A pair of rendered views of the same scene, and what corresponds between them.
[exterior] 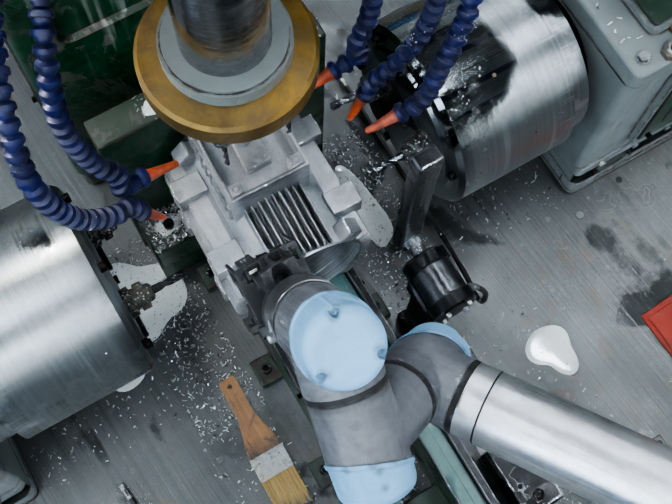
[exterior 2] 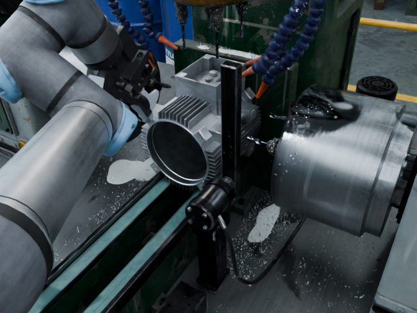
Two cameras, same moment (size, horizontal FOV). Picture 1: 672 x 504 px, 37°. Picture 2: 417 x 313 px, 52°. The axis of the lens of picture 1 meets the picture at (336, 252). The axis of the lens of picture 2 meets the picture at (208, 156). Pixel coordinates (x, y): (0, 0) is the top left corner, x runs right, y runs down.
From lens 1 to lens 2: 92 cm
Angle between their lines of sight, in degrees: 48
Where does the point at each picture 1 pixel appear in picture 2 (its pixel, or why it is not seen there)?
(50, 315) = not seen: hidden behind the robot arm
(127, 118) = (192, 44)
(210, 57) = not seen: outside the picture
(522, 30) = (376, 113)
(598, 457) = (35, 141)
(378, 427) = (11, 30)
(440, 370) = (88, 94)
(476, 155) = (288, 151)
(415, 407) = (45, 67)
